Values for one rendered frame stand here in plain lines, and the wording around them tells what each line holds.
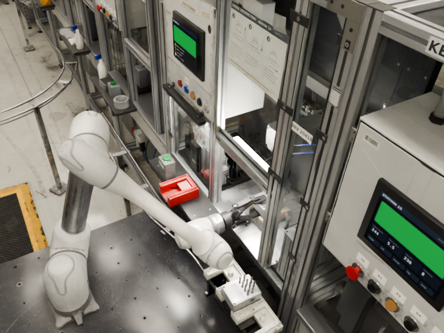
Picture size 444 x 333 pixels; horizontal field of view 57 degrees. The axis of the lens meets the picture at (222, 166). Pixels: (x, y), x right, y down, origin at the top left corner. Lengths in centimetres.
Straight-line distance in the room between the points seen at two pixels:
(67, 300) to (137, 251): 44
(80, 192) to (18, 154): 239
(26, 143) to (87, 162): 279
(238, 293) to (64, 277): 68
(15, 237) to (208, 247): 199
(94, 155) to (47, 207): 206
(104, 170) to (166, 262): 77
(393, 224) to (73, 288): 125
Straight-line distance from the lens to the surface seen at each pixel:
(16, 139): 423
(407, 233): 100
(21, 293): 209
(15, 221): 338
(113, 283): 200
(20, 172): 382
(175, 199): 192
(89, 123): 149
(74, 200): 170
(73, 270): 176
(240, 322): 166
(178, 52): 175
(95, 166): 138
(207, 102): 165
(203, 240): 152
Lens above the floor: 231
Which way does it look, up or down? 40 degrees down
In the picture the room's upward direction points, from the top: 3 degrees clockwise
